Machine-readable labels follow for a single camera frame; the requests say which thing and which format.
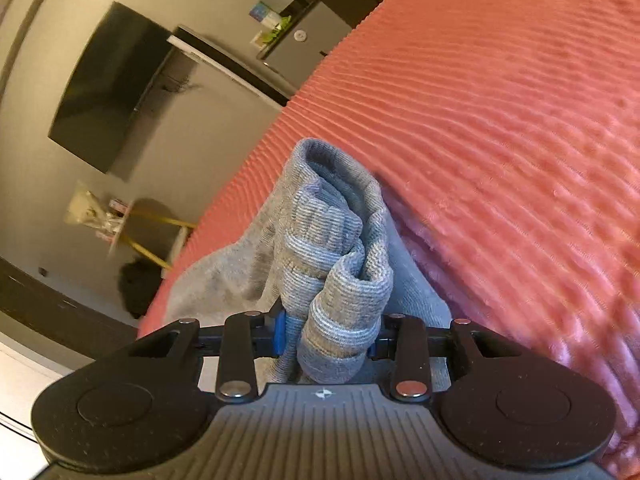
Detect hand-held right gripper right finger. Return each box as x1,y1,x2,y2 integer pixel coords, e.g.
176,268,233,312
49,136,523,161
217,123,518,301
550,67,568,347
367,312,526,403

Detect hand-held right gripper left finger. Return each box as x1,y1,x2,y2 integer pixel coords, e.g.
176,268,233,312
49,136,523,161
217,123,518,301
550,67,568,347
127,310,287,403

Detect grey sweat pants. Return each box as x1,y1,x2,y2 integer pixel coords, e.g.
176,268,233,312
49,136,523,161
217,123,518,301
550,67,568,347
165,137,451,393

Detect white round table yellow legs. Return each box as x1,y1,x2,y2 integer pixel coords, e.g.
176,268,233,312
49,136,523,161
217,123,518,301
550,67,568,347
107,200,197,271

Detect wrapped flower bouquet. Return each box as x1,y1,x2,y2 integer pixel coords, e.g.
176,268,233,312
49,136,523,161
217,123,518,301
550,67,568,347
65,180,114,236

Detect pink ribbed blanket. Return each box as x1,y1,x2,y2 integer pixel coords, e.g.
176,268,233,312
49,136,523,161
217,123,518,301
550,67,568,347
137,0,640,480

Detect grey cabinet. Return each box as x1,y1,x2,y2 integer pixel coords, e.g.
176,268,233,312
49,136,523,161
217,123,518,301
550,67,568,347
257,0,357,97

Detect green leafy item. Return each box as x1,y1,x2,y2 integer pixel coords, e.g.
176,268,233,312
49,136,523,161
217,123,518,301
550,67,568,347
267,16,294,44

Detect dark wall cables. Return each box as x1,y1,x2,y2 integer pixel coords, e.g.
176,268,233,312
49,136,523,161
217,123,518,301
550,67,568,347
164,74,197,94

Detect black wall television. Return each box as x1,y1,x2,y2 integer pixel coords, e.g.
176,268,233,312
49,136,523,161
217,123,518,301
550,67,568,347
47,2,174,176

